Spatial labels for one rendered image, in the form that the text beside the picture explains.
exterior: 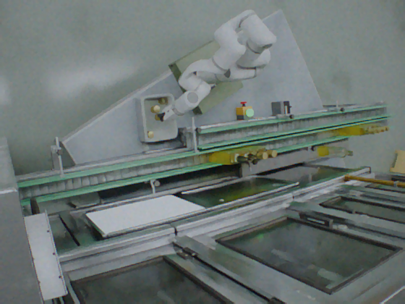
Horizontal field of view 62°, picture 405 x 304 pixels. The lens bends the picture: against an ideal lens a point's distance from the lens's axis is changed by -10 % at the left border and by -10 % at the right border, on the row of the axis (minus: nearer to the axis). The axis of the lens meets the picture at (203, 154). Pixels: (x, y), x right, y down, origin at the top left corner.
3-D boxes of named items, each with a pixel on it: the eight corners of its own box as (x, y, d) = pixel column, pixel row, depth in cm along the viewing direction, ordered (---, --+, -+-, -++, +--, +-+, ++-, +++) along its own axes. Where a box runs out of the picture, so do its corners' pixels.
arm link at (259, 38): (252, 32, 155) (269, 10, 142) (271, 56, 153) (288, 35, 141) (230, 38, 148) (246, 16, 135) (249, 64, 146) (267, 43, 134)
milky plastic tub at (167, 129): (139, 142, 184) (146, 142, 177) (134, 97, 181) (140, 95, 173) (171, 137, 193) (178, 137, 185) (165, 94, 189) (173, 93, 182)
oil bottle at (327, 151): (317, 155, 232) (350, 159, 210) (317, 148, 231) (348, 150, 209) (323, 153, 235) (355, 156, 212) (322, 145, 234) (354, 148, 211)
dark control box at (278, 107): (272, 114, 227) (280, 114, 219) (270, 101, 226) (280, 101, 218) (281, 113, 231) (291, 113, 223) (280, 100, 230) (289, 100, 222)
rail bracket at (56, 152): (51, 173, 160) (58, 179, 140) (45, 136, 157) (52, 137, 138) (61, 171, 162) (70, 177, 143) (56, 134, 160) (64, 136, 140)
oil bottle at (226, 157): (209, 161, 191) (233, 165, 172) (207, 150, 190) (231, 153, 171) (218, 159, 193) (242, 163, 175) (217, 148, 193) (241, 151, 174)
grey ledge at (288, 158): (232, 174, 210) (244, 177, 201) (231, 159, 209) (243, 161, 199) (338, 149, 257) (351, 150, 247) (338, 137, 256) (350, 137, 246)
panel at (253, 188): (82, 220, 149) (103, 243, 120) (81, 213, 149) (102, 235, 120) (254, 179, 194) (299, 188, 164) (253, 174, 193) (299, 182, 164)
